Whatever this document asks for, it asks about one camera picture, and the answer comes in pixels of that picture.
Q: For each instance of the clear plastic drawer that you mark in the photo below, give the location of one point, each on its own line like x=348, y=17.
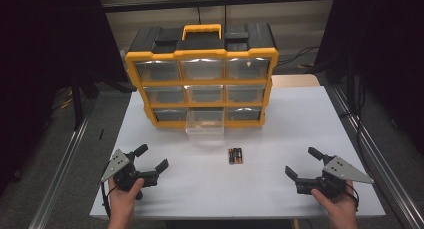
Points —
x=205, y=130

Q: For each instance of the yellow black organizer cabinet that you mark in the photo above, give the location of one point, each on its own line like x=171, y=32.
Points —
x=200, y=42

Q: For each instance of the black horizontal bar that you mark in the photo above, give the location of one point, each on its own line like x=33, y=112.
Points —
x=216, y=1

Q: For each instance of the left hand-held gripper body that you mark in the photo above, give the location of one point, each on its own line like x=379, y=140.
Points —
x=124, y=175

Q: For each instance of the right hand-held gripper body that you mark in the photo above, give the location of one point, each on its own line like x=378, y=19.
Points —
x=336, y=175

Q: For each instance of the light wooden table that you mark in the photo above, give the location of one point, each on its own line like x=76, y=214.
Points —
x=295, y=80

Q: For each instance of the black metal stand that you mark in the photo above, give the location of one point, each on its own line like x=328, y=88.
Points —
x=77, y=102

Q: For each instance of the black curtain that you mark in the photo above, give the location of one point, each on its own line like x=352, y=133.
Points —
x=40, y=55
x=383, y=39

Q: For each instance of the small black floor object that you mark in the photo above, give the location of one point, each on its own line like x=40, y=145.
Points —
x=101, y=134

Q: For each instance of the metal floor rail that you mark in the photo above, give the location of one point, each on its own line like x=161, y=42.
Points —
x=56, y=182
x=383, y=175

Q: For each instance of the person's right hand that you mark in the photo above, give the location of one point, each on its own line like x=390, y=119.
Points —
x=338, y=207

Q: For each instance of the person's left hand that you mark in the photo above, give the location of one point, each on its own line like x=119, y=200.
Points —
x=122, y=202

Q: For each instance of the set of closed clear drawers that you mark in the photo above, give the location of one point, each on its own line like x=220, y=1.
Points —
x=156, y=70

